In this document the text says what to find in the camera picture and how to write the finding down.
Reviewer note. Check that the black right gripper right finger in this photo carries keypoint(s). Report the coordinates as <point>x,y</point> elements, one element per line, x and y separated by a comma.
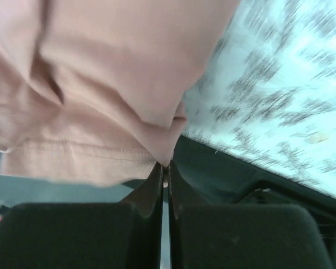
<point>203,235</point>

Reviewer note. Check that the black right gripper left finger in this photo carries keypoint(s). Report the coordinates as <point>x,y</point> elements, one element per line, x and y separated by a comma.
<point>126,234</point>

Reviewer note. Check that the pink t shirt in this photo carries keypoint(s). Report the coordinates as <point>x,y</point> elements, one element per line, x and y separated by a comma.
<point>91,91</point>

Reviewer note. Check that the floral patterned table mat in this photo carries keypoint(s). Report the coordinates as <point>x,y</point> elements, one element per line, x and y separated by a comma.
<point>268,95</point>

